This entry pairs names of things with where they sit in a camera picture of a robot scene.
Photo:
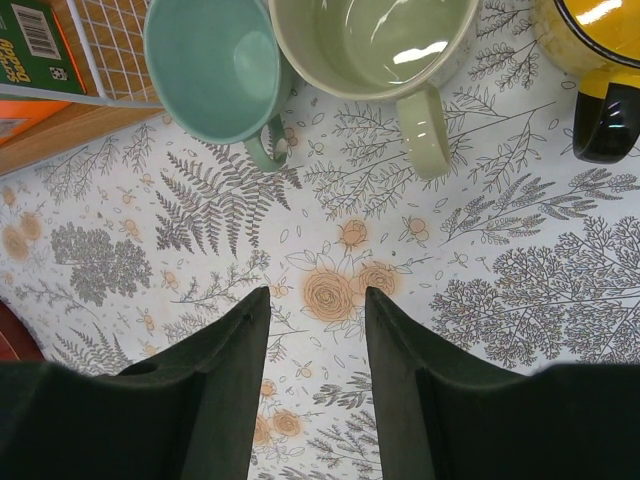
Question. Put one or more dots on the sage green mug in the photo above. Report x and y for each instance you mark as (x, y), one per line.
(398, 51)

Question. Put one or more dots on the yellow black mug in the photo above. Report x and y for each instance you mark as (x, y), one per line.
(598, 42)

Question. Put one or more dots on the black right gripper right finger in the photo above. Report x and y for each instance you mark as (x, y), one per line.
(442, 413)

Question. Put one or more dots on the red round tray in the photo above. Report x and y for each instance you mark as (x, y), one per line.
(17, 343)

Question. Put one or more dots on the teal green mug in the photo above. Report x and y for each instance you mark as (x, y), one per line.
(216, 67)

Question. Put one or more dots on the white wire wooden shelf rack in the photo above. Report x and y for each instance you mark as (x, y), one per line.
(106, 40)

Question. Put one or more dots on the floral tablecloth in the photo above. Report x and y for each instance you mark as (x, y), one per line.
(522, 255)

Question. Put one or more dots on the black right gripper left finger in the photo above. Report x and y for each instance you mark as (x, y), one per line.
(188, 412)

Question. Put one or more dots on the orange sponge pack front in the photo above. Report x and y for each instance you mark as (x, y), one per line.
(35, 53)

